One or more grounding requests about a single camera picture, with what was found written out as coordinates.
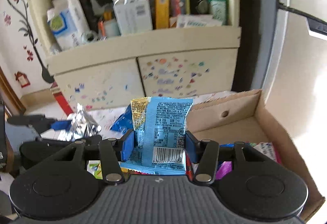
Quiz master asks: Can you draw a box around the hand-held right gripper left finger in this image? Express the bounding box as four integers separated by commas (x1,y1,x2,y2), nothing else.
33,129,135,185

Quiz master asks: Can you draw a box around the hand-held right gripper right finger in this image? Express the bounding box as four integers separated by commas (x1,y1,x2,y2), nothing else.
185,131,279,185

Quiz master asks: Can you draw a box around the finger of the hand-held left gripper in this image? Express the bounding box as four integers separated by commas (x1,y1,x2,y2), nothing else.
36,135,103,147
7,115,72,133

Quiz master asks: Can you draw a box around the silver foil snack packet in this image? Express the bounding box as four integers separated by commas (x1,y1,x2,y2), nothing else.
59,102,102,142

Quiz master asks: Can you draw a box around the small blue foil snack packet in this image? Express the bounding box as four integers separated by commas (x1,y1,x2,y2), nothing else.
110,105,134,134

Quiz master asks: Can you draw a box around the light blue snack packet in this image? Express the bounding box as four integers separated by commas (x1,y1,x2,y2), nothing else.
131,96,194,176

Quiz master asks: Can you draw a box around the cardboard box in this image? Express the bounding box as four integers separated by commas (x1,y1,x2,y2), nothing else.
188,89,326,223

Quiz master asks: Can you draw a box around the red gift box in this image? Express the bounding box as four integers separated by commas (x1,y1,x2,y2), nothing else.
50,87,75,116

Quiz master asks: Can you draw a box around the green snack packet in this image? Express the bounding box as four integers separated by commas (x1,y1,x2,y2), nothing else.
87,160,103,179

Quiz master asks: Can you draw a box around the cream cabinet with stickers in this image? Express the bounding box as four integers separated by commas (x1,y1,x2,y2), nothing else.
22,0,242,113

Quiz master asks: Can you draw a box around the white and blue carton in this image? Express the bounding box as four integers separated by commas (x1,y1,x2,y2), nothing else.
47,0,90,51

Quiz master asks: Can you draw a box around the small white and blue box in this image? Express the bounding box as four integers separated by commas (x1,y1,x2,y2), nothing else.
103,19,121,37

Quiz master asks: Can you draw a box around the flat white printed box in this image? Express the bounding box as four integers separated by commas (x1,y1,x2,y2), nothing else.
176,14,223,28

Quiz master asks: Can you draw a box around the white cardboard carton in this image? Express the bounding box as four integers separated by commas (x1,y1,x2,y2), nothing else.
111,0,154,36

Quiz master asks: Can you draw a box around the yellow box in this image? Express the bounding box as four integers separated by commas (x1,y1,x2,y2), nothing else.
155,0,170,29

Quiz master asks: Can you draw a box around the green labelled box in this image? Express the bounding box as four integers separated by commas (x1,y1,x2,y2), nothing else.
208,0,228,25

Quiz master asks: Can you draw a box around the metal lid jar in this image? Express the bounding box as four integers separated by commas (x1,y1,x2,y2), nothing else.
196,0,210,14

